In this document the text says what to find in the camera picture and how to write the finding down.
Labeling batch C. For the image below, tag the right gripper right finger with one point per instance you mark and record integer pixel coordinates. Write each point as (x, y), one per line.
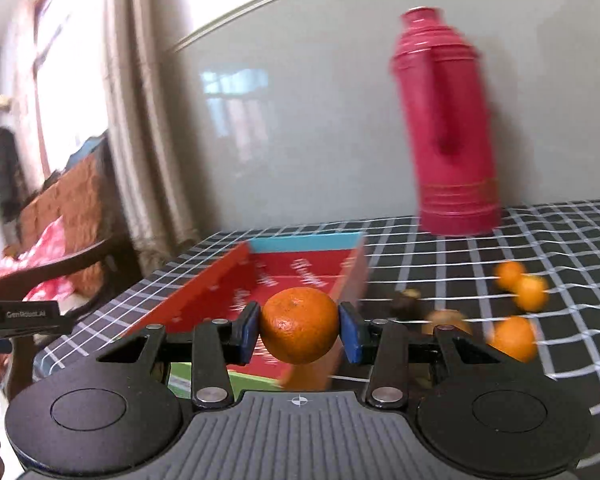
(405, 364)

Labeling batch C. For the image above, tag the small orange mandarin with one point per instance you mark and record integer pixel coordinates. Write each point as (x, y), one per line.
(516, 338)
(531, 293)
(508, 274)

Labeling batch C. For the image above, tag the pink plastic bag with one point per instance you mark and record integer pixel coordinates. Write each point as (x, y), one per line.
(51, 245)

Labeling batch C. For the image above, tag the beige curtain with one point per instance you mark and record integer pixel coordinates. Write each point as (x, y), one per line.
(156, 209)

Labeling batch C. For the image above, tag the straw hat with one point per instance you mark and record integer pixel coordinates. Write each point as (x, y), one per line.
(5, 104)

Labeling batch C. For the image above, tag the dark hanging jacket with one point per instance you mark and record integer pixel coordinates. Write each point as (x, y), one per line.
(11, 178)

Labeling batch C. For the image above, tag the dark chestnut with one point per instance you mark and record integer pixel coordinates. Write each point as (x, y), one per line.
(405, 305)

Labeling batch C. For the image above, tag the brown walnut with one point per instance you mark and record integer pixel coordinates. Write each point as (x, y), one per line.
(443, 318)

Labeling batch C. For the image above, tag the black checkered tablecloth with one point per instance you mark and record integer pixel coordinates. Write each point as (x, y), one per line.
(560, 242)

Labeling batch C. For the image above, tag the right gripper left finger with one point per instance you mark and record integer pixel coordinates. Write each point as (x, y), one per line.
(210, 347)

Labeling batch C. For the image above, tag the dark wooden armchair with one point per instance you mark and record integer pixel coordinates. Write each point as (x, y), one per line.
(100, 259)

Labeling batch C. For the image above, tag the red thermos flask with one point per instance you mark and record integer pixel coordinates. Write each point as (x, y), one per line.
(442, 96)

